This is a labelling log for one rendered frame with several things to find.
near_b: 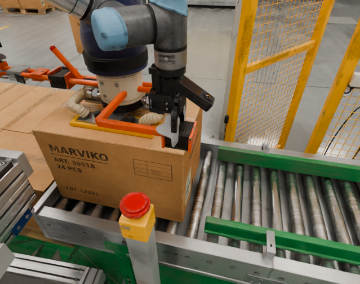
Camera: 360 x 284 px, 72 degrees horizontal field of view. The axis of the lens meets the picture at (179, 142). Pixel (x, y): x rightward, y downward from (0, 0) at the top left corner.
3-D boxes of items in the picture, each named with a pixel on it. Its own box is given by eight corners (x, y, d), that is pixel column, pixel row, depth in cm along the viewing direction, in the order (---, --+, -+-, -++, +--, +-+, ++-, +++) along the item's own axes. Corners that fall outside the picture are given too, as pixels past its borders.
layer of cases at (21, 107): (130, 136, 224) (124, 96, 199) (66, 235, 148) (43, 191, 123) (16, 119, 245) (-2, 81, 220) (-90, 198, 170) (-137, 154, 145)
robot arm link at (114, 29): (91, 42, 55) (138, 35, 59) (106, 59, 47) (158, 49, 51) (82, 1, 50) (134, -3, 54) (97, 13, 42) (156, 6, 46)
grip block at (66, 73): (81, 80, 106) (78, 66, 102) (68, 90, 99) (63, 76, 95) (64, 78, 108) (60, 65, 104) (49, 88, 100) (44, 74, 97)
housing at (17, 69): (34, 76, 109) (30, 66, 106) (23, 82, 104) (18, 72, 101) (21, 74, 110) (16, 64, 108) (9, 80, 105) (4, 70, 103)
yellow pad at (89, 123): (160, 124, 98) (160, 113, 95) (152, 139, 90) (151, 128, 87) (83, 112, 105) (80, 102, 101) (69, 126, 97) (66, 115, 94)
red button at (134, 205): (154, 203, 62) (154, 192, 59) (145, 227, 57) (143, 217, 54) (128, 198, 63) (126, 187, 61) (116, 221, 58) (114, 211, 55)
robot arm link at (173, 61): (190, 43, 58) (182, 55, 52) (189, 62, 61) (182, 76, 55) (159, 41, 60) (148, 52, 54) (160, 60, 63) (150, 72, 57)
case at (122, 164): (199, 162, 139) (203, 98, 114) (182, 223, 109) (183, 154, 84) (101, 145, 150) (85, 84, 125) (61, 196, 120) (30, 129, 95)
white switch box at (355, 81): (361, 85, 115) (368, 72, 111) (364, 88, 113) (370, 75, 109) (347, 84, 116) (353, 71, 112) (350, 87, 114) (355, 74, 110)
